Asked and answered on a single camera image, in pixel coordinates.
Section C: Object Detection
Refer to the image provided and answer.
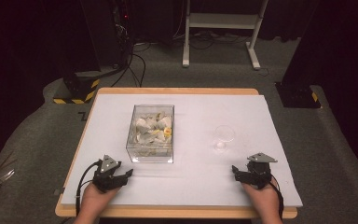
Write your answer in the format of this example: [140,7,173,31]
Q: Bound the person's left hand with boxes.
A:
[77,181,120,218]

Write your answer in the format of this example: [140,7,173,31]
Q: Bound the clear plastic box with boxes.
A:
[125,104,175,164]

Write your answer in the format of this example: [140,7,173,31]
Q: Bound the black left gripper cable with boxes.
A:
[75,159,103,217]

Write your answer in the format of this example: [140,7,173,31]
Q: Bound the black stand with striped base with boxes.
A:
[52,69,102,105]

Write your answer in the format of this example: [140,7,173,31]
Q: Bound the cables under white desk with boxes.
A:
[172,29,250,51]

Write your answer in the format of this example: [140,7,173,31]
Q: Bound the white metal desk frame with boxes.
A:
[181,0,269,71]

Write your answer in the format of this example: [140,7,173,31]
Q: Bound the black floor cables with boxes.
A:
[109,43,147,89]

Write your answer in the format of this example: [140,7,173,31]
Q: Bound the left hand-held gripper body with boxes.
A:
[91,154,123,193]

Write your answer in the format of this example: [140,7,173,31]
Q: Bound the black stand base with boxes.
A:
[274,81,322,109]

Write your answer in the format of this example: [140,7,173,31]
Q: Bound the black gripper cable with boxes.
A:
[75,159,103,217]
[269,181,285,220]

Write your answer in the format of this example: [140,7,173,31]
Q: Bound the clear glass cup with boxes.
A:
[213,124,237,153]

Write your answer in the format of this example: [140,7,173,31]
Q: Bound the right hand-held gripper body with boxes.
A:
[243,152,278,190]

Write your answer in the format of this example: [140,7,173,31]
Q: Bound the white table mat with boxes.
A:
[60,93,304,208]

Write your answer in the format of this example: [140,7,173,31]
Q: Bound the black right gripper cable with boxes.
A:
[269,181,285,220]

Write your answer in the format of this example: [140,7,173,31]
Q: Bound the person's right hand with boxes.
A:
[241,182,282,218]

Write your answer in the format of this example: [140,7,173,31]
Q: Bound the dark equipment rack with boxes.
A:
[79,0,134,73]

